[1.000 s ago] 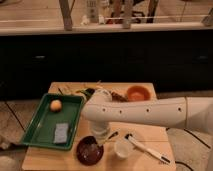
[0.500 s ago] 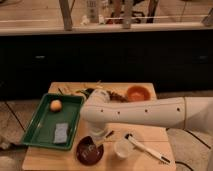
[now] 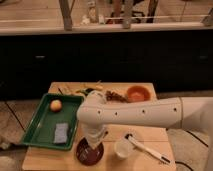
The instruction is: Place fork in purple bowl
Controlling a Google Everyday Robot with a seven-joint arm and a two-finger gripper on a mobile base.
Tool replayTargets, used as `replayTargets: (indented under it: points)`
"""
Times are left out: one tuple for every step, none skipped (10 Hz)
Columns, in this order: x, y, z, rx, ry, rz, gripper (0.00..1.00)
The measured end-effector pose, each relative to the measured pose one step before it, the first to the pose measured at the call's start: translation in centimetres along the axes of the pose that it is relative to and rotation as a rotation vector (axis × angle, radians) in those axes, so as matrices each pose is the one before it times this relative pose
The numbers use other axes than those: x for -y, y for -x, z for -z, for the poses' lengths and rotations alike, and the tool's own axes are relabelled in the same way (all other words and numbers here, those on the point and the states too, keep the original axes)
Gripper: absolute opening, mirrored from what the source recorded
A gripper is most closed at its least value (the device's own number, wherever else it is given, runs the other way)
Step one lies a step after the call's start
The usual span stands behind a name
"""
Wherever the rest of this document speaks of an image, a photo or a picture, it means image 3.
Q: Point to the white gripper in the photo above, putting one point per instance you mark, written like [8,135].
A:
[95,135]

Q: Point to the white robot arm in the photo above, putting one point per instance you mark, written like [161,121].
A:
[186,113]

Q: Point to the dark purple bowl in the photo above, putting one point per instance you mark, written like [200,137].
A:
[88,156]

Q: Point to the orange bowl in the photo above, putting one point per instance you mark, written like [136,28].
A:
[137,94]

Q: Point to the grey blue sponge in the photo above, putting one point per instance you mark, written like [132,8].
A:
[60,135]

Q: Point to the clear plastic cup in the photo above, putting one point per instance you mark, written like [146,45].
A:
[123,148]

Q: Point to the brown toy item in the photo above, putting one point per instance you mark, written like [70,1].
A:
[113,96]

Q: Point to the green and yellow toy vegetables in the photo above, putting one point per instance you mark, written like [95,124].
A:
[89,87]

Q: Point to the yellow round fruit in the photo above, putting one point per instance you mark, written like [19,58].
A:
[56,105]

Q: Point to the green plastic tray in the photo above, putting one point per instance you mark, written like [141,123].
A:
[41,129]

